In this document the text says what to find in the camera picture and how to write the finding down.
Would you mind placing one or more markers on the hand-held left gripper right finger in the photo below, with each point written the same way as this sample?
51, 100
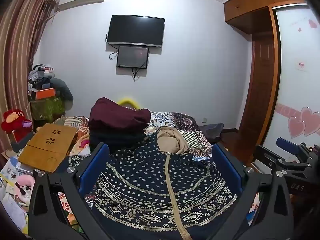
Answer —
228, 170

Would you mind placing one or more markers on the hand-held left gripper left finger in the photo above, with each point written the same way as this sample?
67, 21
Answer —
93, 170

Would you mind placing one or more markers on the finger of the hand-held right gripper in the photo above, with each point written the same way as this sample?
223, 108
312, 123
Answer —
266, 158
287, 145

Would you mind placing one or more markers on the navy patterned hooded garment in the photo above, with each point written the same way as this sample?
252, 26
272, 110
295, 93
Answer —
140, 170

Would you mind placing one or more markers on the folded dark clothes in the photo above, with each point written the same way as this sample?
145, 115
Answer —
112, 140

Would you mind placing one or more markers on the folded maroon clothes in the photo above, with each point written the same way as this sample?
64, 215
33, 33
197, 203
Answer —
117, 116

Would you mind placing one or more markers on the pink heart stickers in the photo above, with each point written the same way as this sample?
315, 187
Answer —
303, 122

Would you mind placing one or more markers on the wooden lap desk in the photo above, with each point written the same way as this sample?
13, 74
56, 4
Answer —
47, 145

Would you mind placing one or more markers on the white sliding wardrobe door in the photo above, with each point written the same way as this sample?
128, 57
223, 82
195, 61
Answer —
292, 90

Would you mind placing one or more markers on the wooden door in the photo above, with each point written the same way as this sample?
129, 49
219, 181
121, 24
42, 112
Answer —
256, 92

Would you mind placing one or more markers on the patchwork bed sheet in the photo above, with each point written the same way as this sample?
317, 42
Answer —
186, 122

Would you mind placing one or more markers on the pink plush pillow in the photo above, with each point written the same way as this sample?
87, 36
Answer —
23, 183

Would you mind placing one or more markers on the yellow round object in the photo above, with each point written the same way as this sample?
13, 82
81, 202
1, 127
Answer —
127, 102

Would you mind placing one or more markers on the small red white sticker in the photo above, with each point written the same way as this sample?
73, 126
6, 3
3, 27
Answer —
300, 65

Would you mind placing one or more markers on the dark grey jacket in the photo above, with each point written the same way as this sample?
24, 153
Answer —
63, 93

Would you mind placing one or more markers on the pile of books and toys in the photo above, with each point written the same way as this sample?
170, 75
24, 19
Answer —
11, 172

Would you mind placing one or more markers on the orange box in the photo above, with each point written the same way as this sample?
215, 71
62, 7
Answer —
45, 93

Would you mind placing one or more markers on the red plush toy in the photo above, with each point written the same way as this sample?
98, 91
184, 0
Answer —
13, 121

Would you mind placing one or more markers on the clutter pile of boxes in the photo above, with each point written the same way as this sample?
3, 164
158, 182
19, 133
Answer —
41, 76

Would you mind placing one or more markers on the wooden wardrobe cabinet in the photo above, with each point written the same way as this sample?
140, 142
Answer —
250, 12

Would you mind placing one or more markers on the striped curtain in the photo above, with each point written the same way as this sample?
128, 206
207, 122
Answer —
15, 55

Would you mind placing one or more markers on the white wall socket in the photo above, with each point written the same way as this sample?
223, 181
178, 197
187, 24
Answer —
205, 120

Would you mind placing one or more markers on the small wall monitor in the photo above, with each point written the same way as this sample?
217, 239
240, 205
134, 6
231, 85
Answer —
132, 57

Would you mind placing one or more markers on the large wall television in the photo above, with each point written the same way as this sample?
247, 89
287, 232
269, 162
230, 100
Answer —
135, 31

